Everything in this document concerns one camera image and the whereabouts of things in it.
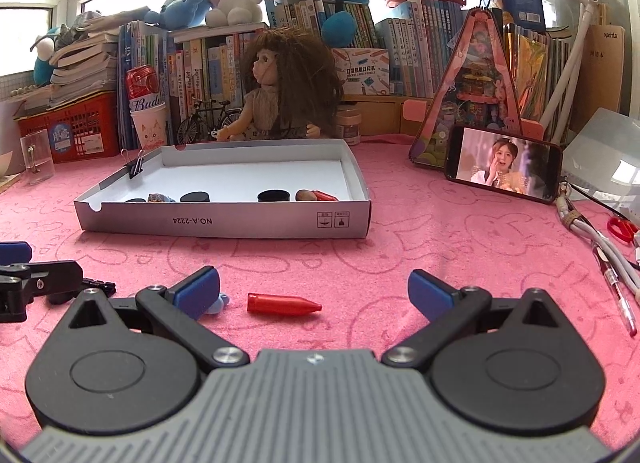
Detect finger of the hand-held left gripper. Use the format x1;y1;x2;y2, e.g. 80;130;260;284
0;241;33;265
0;260;84;304

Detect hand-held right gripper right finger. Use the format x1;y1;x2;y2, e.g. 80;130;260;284
381;270;583;369

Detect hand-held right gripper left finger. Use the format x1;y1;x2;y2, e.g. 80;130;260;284
67;265;251;370

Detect white cardboard tray box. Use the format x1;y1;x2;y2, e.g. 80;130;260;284
73;139;372;240

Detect pink bunny-print cloth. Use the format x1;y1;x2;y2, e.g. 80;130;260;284
0;135;640;444

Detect white bowl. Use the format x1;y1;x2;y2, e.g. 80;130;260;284
0;149;21;178

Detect clear glass cup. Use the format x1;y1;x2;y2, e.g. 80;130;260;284
20;129;56;186

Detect large red plastic basket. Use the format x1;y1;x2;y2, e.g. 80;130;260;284
14;91;123;164

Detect black smartphone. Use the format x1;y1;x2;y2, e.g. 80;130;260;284
444;124;564;204

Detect black miniature bicycle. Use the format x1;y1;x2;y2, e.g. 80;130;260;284
175;99;246;146

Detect white cat paper cup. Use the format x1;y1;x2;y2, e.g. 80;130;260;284
130;104;170;150

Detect pink plastic holder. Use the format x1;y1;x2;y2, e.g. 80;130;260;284
401;99;545;144

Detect wooden drawer box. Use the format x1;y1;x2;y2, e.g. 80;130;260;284
340;95;436;136

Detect small brown jar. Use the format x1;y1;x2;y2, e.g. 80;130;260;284
336;104;362;146

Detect clear red pen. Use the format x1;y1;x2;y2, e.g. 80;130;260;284
592;245;638;336

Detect stack of lying books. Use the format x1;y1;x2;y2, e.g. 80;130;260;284
15;5;151;118

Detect red scissors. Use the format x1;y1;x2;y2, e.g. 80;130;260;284
606;215;640;244

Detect blue and white plush toy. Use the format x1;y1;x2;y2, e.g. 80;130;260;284
30;25;66;86

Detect pink triangular pencil case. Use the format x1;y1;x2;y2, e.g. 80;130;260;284
407;8;526;171

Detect red beer can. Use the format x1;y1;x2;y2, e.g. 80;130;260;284
125;64;166;111

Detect curly brown-haired doll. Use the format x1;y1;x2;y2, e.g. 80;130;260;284
216;28;346;142

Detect colourful printed carton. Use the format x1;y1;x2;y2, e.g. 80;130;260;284
331;48;391;97

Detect row of standing books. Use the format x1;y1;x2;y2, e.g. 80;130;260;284
117;0;576;154

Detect small blue plush toy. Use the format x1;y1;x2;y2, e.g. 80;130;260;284
144;0;213;31

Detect white plastic pipes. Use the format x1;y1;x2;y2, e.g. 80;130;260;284
537;0;601;136

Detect white cable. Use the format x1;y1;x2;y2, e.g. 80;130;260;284
556;183;640;304

